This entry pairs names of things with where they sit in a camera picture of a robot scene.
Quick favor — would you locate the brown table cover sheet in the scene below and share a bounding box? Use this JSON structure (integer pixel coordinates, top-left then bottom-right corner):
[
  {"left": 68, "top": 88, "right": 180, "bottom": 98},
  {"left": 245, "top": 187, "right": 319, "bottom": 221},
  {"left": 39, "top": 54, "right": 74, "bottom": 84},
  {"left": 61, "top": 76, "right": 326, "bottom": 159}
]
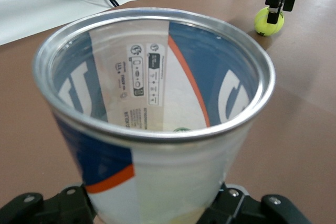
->
[{"left": 0, "top": 0, "right": 336, "bottom": 224}]

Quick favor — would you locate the yellow tennis ball large print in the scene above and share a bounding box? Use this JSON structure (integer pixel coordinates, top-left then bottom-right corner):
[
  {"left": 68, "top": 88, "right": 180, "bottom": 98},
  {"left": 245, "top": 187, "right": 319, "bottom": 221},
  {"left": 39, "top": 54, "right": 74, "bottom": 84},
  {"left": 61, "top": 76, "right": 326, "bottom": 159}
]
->
[{"left": 254, "top": 7, "right": 285, "bottom": 37}]

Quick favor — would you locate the clear tennis ball can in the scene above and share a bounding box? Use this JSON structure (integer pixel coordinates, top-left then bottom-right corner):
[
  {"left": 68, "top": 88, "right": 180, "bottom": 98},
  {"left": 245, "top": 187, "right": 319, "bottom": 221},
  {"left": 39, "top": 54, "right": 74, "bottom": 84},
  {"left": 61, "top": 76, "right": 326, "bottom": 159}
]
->
[{"left": 33, "top": 7, "right": 276, "bottom": 224}]

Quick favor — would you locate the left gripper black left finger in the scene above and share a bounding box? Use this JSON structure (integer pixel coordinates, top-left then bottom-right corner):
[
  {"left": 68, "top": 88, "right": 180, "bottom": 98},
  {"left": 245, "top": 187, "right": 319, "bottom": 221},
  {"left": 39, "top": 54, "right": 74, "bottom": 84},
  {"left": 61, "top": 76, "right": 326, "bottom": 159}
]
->
[{"left": 0, "top": 185, "right": 97, "bottom": 224}]

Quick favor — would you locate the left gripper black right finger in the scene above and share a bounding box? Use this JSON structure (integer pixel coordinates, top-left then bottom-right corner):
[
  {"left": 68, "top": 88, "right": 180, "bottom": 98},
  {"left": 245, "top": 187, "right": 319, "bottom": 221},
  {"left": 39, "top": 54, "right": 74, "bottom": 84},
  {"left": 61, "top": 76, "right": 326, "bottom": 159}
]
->
[{"left": 207, "top": 184, "right": 313, "bottom": 224}]

